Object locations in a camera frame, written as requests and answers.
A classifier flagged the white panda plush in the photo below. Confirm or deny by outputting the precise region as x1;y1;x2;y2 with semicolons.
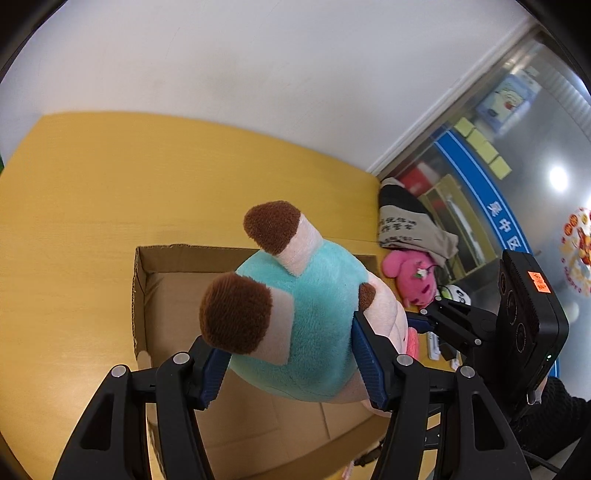
438;284;472;305

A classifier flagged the grey printed cloth bag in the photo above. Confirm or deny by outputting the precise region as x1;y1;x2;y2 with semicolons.
378;178;459;267

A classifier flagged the cardboard box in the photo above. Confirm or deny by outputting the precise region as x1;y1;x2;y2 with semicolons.
131;244;388;479

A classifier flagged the pig plush teal shirt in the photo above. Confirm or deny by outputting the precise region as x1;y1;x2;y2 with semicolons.
199;201;419;404

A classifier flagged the pink plush toy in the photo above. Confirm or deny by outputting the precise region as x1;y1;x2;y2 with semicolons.
382;250;437;309

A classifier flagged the pink bear-top pen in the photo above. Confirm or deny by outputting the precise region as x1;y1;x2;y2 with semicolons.
341;461;355;480

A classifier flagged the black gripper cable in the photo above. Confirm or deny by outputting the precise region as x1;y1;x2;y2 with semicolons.
521;449;569;474

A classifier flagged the white power strip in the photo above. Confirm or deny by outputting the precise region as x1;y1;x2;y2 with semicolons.
426;332;441;361

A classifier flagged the black camera box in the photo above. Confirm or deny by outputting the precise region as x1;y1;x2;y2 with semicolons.
496;250;569;394

